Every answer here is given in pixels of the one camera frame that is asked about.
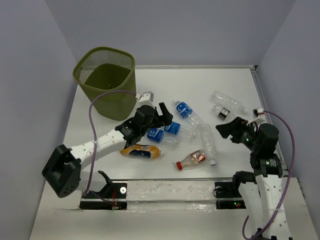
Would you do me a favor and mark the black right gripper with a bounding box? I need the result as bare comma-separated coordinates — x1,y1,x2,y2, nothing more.
214,115,260,152

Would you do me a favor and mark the blue label bottle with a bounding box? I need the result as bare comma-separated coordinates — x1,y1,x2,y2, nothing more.
157,130,179,149
173,100,203,128
163,121,197,144

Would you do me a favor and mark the black label black cap bottle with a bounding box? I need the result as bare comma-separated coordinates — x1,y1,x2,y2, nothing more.
212,104,236,122

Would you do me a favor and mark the orange label bottle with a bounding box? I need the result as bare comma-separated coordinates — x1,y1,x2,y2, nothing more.
119,144,165,159

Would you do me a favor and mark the clear tall bottle white cap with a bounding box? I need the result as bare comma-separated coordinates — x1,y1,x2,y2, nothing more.
197,123,217,166

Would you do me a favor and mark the clear bottle no label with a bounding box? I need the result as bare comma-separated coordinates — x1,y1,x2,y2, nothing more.
210,90,246,114

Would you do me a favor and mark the red cap crushed bottle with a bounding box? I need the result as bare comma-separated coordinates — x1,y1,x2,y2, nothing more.
175,149,207,171

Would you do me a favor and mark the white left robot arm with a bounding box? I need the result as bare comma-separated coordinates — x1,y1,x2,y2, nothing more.
41,102,173,198

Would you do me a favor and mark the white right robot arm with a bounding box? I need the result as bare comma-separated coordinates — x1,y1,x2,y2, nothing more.
215,117,293,240

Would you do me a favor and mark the green mesh waste bin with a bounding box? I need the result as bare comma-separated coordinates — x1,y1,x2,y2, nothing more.
72,46,136,121

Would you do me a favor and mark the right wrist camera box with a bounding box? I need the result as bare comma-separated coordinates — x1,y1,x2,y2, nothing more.
252,108,266,126

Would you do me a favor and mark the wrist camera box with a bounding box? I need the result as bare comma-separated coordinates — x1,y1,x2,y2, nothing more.
252,108,266,126
138,91,154,107

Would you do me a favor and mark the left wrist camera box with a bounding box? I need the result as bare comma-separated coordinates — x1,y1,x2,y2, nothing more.
138,91,154,107

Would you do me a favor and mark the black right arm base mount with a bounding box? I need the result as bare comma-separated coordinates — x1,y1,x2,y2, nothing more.
212,181,246,210

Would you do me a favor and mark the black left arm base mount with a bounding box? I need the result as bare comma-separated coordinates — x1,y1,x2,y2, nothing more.
79,170,128,211

